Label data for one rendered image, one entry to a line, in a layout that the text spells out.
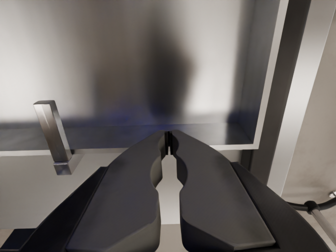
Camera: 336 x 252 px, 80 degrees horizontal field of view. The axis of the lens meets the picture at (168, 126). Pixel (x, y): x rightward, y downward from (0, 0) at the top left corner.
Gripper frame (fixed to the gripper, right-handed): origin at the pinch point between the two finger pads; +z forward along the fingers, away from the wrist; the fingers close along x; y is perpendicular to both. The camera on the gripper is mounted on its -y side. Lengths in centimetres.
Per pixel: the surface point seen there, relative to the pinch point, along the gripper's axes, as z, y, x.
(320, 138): 91, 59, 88
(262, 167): 1.6, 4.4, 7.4
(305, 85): 3.6, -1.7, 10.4
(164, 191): 3.6, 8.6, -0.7
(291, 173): 91, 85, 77
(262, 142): 1.6, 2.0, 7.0
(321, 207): 78, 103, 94
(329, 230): 62, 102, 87
